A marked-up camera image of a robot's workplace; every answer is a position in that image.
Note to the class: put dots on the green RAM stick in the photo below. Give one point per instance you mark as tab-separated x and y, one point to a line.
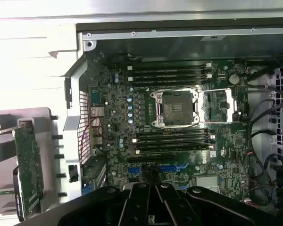
2	191

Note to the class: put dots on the silver chipset heatsink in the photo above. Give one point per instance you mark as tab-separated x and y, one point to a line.
207	183

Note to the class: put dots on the blue expansion slot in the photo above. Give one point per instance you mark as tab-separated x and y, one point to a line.
169	169

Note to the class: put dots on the long black expansion slot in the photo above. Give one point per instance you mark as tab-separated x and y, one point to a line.
151	158

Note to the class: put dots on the silver socket cover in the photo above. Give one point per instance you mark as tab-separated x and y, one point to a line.
204	106

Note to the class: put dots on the CPU socket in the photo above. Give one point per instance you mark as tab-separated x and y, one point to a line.
177	108

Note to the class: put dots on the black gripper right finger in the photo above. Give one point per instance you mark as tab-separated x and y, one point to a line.
202	207

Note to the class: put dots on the black RAM slot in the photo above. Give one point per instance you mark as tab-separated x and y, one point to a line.
167	66
174	149
167	71
174	133
167	82
167	77
174	138
174	143

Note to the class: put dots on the open black PC case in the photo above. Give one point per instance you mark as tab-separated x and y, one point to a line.
179	49

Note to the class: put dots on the grey parts rack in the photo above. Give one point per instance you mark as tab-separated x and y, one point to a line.
47	141

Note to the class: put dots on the green motherboard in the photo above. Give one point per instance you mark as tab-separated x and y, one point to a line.
226	146

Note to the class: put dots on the silver coin battery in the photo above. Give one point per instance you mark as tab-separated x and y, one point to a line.
234	78

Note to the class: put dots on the black rear panel clip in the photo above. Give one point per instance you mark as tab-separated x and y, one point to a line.
73	173

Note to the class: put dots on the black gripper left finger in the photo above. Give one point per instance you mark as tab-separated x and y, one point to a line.
89	209

